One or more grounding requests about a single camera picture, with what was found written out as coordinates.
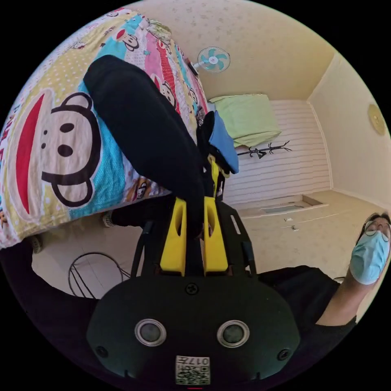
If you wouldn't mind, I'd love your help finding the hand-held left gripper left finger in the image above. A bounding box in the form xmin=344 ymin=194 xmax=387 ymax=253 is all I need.
xmin=160 ymin=198 xmax=187 ymax=277

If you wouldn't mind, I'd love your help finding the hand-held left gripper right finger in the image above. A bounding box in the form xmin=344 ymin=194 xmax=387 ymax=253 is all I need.
xmin=203 ymin=196 xmax=229 ymax=275

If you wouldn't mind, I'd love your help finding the black long sleeve shirt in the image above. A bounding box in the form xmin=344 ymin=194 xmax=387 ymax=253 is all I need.
xmin=83 ymin=54 xmax=215 ymax=234

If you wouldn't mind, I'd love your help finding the pile of clothes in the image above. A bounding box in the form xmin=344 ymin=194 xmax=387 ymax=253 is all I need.
xmin=196 ymin=110 xmax=240 ymax=175

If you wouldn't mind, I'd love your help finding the black coat stand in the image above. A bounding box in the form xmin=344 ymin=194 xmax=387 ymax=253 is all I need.
xmin=237 ymin=140 xmax=292 ymax=160

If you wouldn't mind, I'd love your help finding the green curtain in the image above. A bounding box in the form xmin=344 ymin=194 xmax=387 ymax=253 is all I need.
xmin=209 ymin=93 xmax=283 ymax=148

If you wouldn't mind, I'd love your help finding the door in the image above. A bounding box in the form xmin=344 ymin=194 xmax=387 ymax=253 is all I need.
xmin=237 ymin=193 xmax=330 ymax=219

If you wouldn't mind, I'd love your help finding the person's body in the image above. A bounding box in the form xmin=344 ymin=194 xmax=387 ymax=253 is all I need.
xmin=0 ymin=195 xmax=391 ymax=384

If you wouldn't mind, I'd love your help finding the white and teal fan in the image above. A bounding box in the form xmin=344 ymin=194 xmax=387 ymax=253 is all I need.
xmin=187 ymin=46 xmax=231 ymax=74

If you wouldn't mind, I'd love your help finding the bed with cartoon printed sheet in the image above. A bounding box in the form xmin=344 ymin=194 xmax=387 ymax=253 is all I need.
xmin=0 ymin=7 xmax=212 ymax=250

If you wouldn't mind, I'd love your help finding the floral pillow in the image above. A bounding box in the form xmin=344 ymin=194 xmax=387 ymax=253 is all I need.
xmin=146 ymin=19 xmax=173 ymax=42

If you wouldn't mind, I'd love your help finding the round ceiling lamp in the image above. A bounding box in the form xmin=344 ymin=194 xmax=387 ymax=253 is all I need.
xmin=367 ymin=103 xmax=387 ymax=136

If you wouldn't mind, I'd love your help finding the black wire stool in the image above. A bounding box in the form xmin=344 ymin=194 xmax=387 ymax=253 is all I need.
xmin=68 ymin=251 xmax=131 ymax=299

